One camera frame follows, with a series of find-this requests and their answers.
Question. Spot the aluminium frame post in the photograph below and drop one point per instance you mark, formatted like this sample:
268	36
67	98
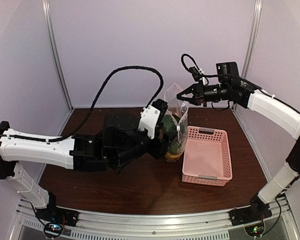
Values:
254	30
55	54

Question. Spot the pink plastic basket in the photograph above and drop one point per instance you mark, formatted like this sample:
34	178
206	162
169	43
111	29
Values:
206	158

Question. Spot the clear zip top bag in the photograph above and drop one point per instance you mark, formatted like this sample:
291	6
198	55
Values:
179	108

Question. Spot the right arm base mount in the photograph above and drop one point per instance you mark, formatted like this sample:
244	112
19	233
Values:
248	215

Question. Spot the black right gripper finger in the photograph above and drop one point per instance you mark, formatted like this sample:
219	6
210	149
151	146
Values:
187	93
191	100

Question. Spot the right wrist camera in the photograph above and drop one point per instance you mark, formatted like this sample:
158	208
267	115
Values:
198	75

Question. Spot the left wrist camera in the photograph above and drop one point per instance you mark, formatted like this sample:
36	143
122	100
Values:
151	116

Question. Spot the orange mango toy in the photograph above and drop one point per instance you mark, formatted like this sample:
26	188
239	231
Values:
172	157

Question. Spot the right aluminium frame post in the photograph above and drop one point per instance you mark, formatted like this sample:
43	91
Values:
254	30

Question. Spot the round circuit board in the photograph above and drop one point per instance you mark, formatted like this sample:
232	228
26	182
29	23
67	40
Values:
53	230
254	230

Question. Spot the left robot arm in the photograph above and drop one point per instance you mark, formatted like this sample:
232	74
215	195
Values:
80	152

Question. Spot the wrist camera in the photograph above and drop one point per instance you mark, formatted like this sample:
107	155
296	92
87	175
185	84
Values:
198	75
151	116

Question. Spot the left round circuit board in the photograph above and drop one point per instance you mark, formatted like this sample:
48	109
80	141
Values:
53	230

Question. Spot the front aluminium rail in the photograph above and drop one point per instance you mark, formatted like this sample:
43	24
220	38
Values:
212	225

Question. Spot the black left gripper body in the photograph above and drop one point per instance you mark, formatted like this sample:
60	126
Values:
125	157

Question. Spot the green bok choy toy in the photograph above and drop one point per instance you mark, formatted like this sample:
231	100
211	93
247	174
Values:
170	126

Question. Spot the left aluminium frame post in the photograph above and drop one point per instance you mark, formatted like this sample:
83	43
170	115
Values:
55	54

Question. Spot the right round circuit board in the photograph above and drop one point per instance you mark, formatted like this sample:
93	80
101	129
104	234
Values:
254	230

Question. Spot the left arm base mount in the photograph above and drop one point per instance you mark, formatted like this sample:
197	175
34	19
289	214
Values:
61	216

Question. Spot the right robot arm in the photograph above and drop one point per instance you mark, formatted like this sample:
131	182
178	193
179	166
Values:
227	85

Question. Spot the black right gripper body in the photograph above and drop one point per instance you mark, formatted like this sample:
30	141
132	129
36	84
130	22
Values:
203	96

